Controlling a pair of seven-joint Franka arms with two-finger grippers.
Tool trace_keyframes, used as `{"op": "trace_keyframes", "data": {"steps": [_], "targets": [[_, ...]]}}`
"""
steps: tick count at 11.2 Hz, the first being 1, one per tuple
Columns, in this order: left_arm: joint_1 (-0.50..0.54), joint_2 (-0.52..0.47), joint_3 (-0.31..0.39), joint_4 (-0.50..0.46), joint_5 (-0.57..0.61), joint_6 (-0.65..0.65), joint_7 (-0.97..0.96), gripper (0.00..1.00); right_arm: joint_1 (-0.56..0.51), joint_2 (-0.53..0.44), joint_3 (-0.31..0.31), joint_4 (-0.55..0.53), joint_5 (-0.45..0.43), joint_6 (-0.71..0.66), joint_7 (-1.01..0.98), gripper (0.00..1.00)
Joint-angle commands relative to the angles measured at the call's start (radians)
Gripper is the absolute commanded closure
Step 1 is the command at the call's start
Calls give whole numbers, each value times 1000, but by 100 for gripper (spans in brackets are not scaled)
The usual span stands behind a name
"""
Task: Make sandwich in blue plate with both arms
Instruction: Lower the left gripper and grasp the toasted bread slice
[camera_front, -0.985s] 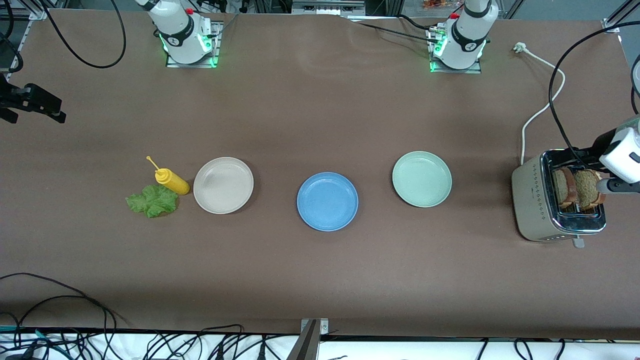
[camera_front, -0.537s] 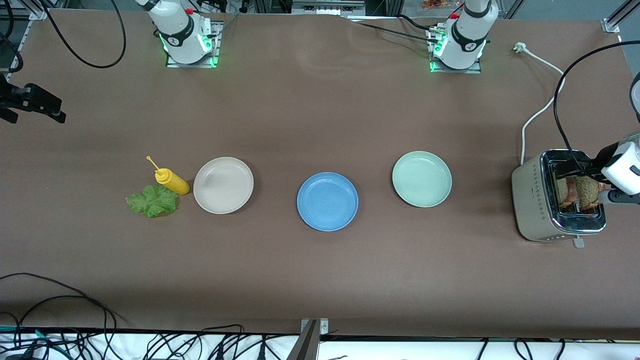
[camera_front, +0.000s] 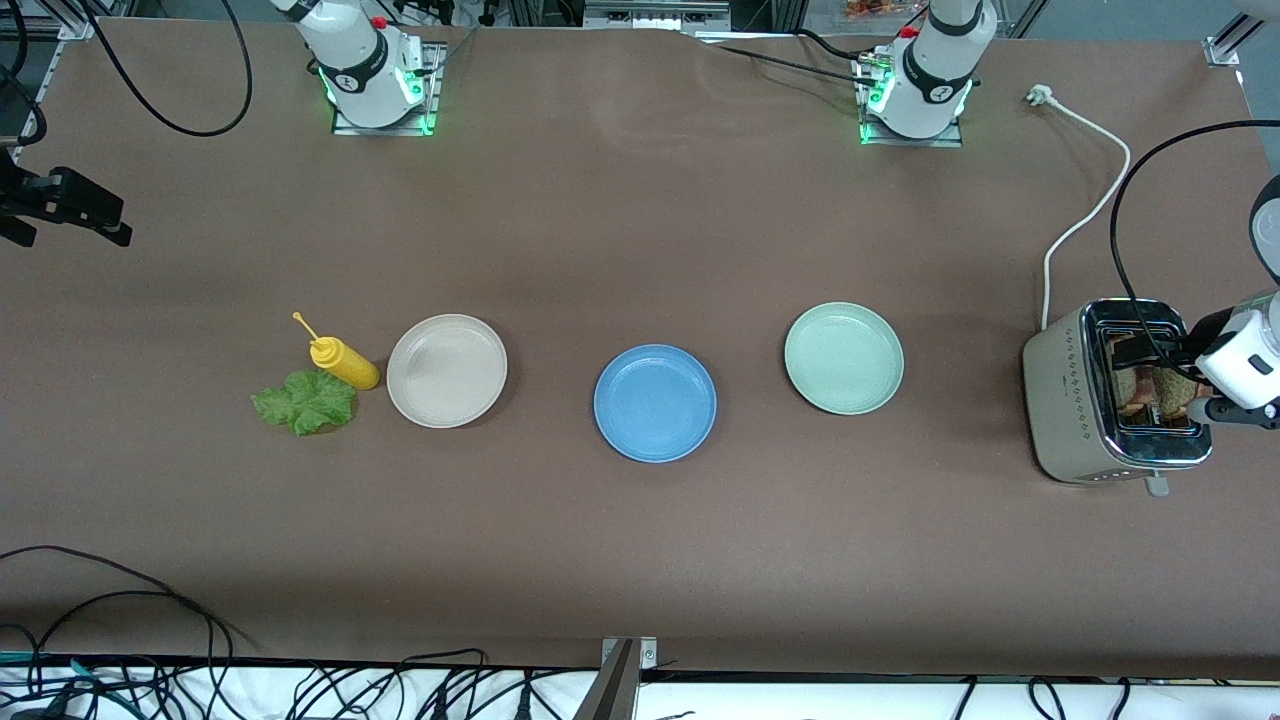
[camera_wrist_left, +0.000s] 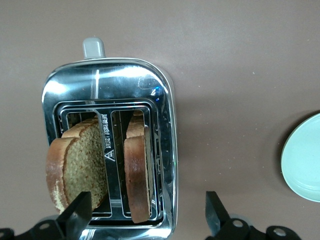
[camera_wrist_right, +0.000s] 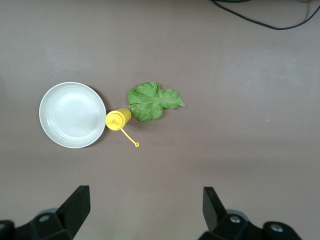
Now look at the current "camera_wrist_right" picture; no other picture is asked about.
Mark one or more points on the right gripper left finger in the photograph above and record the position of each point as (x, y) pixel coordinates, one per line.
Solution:
(72, 212)

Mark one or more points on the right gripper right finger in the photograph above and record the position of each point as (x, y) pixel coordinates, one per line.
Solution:
(217, 215)

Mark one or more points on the yellow squeeze bottle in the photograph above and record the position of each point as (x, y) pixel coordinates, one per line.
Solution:
(117, 120)

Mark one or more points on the green lettuce leaf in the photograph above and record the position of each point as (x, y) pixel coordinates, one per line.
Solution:
(150, 102)

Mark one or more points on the beige plate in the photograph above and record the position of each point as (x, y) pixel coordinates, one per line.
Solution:
(72, 115)

